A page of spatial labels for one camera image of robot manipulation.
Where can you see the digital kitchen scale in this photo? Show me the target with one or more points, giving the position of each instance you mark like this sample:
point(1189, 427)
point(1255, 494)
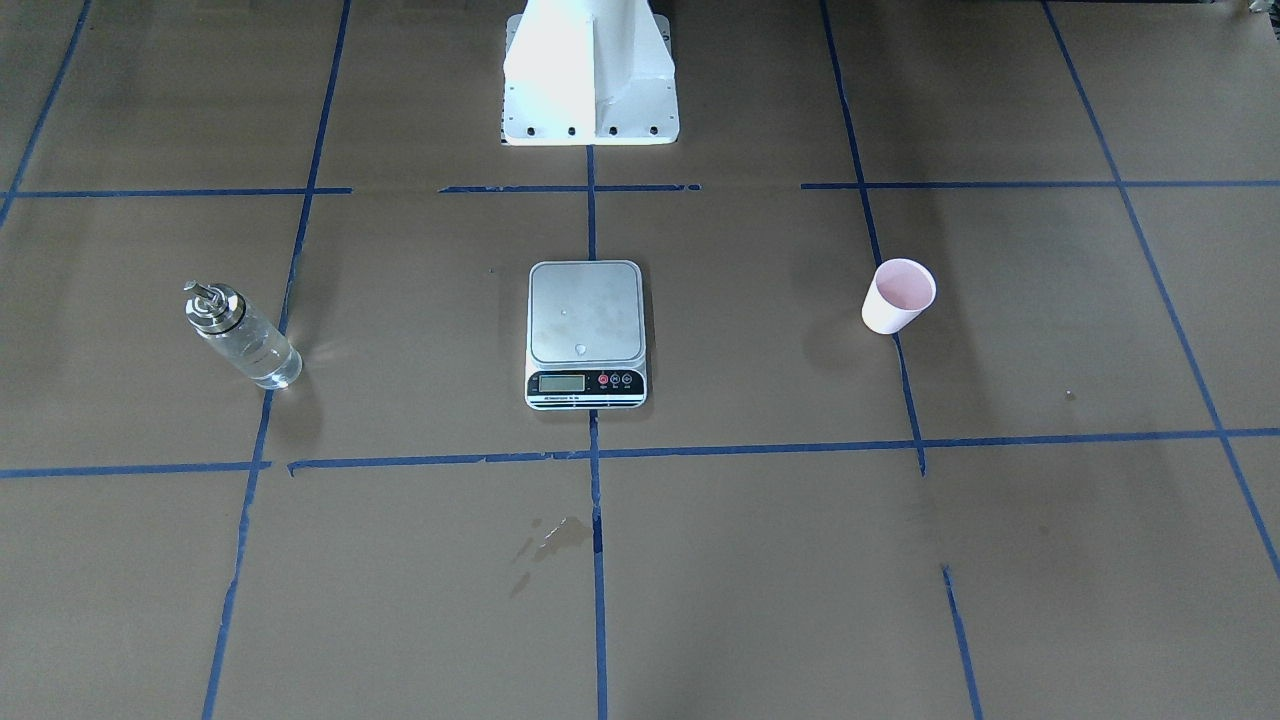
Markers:
point(585, 336)

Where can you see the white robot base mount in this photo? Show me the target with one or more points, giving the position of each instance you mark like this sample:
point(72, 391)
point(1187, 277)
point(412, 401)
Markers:
point(579, 73)

